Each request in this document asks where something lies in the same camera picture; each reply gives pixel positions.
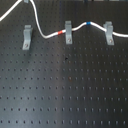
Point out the middle grey cable clip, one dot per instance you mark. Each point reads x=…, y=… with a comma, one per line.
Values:
x=68, y=33

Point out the right grey cable clip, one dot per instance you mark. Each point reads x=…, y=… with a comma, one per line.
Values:
x=109, y=32

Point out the left grey cable clip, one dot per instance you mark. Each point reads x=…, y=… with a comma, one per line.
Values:
x=27, y=37

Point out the grey cable clip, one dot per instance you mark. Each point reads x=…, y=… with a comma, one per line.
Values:
x=68, y=33
x=109, y=32
x=27, y=37

